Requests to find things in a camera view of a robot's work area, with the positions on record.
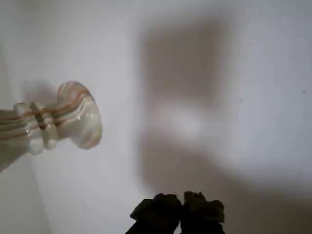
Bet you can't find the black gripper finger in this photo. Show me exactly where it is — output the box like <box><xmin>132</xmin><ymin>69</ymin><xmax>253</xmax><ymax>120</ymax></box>
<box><xmin>126</xmin><ymin>192</ymin><xmax>183</xmax><ymax>234</ymax></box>
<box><xmin>180</xmin><ymin>191</ymin><xmax>226</xmax><ymax>234</ymax></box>

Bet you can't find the marble onyx vase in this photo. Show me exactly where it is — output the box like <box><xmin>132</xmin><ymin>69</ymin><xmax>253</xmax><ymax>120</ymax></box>
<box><xmin>0</xmin><ymin>80</ymin><xmax>103</xmax><ymax>173</ymax></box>

